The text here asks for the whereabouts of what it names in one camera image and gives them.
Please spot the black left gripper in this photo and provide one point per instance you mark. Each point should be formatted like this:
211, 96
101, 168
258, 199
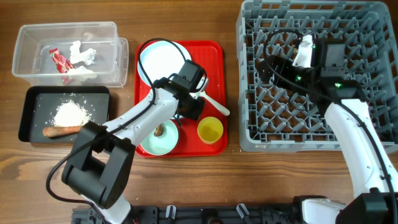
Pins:
194, 113

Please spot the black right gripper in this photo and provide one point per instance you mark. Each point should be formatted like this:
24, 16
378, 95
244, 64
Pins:
283, 66

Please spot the yellow plastic cup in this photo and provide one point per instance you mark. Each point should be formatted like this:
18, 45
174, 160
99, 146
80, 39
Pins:
210, 130

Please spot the white plastic spoon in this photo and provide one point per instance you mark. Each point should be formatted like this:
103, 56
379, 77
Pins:
222, 109

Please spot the brown food scrap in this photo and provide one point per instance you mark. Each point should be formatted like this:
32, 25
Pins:
159, 130

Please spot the mint green bowl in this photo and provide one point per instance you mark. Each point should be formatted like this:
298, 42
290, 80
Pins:
163, 144

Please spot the light blue plate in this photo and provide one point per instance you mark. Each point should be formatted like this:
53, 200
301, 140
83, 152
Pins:
161, 59

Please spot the white tissue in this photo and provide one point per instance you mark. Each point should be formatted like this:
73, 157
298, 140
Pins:
81, 73
76, 56

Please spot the red snack wrapper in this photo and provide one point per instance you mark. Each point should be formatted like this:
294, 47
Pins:
63, 65

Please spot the pile of white rice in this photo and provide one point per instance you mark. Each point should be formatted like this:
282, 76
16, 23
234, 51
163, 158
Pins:
70, 113

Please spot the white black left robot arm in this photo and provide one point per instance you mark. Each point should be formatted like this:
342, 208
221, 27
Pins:
96, 171

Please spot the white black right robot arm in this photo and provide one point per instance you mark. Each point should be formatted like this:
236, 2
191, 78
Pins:
318, 70

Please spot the grey dishwasher rack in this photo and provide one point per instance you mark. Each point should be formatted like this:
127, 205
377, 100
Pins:
272, 119

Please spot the clear plastic waste bin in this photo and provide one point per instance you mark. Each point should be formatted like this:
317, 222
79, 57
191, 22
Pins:
32, 61

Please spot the black food waste tray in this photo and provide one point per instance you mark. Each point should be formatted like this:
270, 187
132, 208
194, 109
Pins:
41, 102

